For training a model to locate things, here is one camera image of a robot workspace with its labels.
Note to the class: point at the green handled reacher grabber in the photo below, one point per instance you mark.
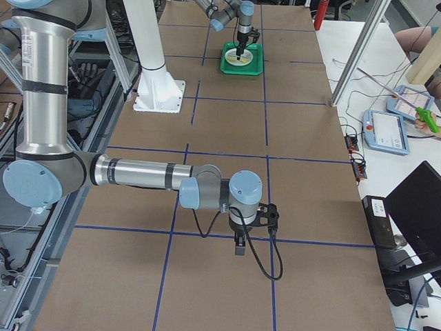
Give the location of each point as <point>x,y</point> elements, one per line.
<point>424,115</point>

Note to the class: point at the orange black connector lower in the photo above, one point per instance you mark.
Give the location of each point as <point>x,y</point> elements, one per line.
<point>359,169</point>

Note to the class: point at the teach pendant tablet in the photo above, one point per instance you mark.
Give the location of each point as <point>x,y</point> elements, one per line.
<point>385,131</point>
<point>417,98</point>

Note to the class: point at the red cylinder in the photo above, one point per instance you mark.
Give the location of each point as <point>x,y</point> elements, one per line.
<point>320,14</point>

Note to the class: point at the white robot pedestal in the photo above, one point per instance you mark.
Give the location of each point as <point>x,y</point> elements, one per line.
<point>157,90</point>

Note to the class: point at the black computer box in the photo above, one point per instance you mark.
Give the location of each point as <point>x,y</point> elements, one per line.
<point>378,222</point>

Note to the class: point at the far teach pendant tablet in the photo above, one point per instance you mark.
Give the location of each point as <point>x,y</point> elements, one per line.
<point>417,98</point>

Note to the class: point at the white round plate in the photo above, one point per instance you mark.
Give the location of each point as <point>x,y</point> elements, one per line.
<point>232,53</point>

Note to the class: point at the yellow plastic spoon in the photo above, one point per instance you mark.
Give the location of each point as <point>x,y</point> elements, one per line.
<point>234,62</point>

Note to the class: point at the aluminium frame post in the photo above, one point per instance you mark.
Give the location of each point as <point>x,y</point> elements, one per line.
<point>374,18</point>

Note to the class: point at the orange black connector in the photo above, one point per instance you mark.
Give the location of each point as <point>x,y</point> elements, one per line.
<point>359,169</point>
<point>351,143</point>

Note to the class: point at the black monitor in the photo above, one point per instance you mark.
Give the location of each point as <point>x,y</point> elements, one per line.
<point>414,206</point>

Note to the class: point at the green plastic tray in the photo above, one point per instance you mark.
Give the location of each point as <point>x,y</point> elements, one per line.
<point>254,69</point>

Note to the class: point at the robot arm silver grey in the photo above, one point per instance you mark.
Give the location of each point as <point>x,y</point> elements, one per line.
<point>243,11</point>
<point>47,168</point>

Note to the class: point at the near teach pendant tablet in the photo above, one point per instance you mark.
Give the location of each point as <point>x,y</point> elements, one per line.
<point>385,131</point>

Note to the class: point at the orange black connector upper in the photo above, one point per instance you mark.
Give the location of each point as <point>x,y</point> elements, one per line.
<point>351,143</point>

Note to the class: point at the aluminium side frame rail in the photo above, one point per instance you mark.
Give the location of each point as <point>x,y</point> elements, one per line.
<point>37,240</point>

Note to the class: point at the person hand holding grabber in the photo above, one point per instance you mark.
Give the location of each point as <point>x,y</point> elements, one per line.
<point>423,128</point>

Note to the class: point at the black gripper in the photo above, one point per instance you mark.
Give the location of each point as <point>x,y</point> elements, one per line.
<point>242,38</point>
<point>237,228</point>

